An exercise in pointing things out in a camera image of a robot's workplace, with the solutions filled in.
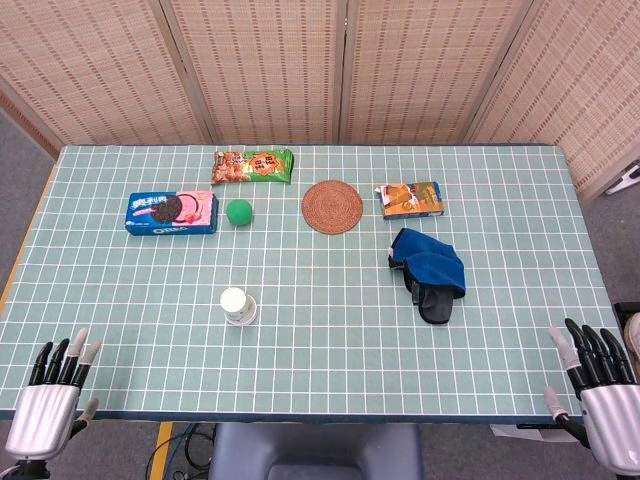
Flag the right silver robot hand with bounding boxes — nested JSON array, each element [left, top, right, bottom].
[[543, 318, 640, 476]]

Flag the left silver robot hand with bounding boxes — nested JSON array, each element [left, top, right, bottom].
[[4, 328, 102, 461]]

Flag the white paper sheet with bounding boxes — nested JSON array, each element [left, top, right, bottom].
[[489, 423, 576, 444]]

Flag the beige shoe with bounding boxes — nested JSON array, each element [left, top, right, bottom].
[[623, 312, 640, 362]]

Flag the dark grey cloth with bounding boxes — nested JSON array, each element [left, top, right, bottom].
[[409, 279, 455, 326]]

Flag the blue cloth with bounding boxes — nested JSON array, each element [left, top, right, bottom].
[[387, 227, 467, 300]]

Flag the white stand foot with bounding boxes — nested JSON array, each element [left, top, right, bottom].
[[604, 163, 640, 196]]

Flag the blue Oreo cookie box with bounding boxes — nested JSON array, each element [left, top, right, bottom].
[[123, 189, 220, 237]]

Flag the blue grey chair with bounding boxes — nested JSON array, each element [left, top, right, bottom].
[[207, 422, 425, 480]]

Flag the green ball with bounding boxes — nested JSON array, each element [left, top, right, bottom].
[[225, 198, 255, 228]]

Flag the green grid tablecloth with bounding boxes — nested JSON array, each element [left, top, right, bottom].
[[0, 143, 624, 425]]

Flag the orange blue snack box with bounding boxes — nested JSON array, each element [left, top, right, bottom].
[[374, 181, 446, 221]]

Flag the green orange snack bag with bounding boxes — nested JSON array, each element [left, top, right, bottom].
[[210, 148, 296, 185]]

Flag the bamboo folding screen panel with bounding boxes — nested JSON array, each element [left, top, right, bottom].
[[464, 0, 640, 201], [162, 0, 349, 146], [0, 0, 216, 156], [339, 0, 534, 146]]

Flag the round woven brown coaster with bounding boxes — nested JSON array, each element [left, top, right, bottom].
[[301, 180, 365, 236]]

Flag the black cable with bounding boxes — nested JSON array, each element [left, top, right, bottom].
[[172, 423, 217, 474]]

